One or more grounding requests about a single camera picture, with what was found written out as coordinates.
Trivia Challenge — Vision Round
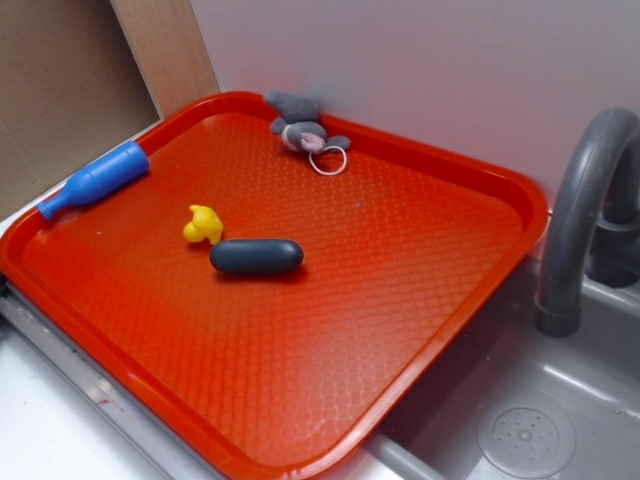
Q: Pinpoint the dark blue oblong capsule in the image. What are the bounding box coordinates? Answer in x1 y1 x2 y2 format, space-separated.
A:
209 239 304 275

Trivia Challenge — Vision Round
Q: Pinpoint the blue plastic toy bottle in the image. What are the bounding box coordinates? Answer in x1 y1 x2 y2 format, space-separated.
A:
36 141 150 220

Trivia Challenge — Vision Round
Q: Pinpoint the grey plastic faucet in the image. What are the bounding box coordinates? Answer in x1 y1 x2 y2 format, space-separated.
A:
535 107 639 337

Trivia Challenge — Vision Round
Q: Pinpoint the red plastic tray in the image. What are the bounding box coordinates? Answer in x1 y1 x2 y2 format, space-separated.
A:
1 92 548 479

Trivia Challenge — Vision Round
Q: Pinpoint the grey plush mouse toy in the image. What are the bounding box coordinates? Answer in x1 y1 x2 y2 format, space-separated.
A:
263 90 351 176

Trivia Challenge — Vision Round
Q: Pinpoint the grey plastic sink basin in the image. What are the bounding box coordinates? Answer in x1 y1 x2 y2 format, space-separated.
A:
366 260 639 479

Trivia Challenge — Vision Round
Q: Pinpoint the wooden board panel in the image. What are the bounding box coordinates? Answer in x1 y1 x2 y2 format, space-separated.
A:
111 0 219 119

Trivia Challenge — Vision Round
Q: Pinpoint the yellow rubber duck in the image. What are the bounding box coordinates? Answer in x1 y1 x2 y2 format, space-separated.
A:
182 205 224 245

